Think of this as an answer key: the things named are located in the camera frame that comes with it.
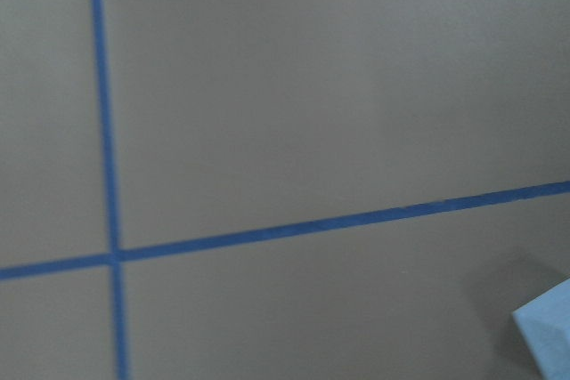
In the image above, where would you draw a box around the light blue foam block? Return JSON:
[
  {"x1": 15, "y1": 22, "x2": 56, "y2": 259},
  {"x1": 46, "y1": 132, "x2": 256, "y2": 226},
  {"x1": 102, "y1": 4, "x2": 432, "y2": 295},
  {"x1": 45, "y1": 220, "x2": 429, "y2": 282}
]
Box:
[{"x1": 513, "y1": 279, "x2": 569, "y2": 380}]

